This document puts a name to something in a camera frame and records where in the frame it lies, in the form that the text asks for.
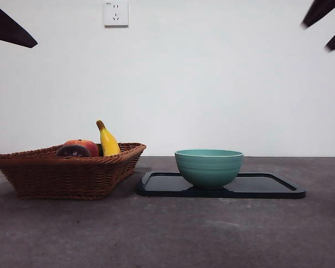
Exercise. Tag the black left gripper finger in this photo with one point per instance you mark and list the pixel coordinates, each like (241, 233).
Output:
(5, 25)

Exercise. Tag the dark purple plum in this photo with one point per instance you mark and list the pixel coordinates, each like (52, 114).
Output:
(72, 152)

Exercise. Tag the teal ribbed bowl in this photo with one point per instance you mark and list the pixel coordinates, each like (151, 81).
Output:
(209, 170)

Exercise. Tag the red orange peach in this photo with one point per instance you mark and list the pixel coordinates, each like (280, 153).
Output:
(89, 145)

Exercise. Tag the yellow banana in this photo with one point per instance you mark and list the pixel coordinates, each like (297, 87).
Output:
(109, 142)

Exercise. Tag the dark green fruit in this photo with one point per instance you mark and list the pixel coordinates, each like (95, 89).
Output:
(100, 150)

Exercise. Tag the brown wicker basket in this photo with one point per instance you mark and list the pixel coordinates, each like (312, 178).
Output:
(58, 178)

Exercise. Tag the black rectangular tray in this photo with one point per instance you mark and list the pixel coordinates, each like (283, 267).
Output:
(162, 187)

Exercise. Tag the white wall socket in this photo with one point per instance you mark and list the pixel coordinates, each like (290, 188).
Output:
(116, 16)

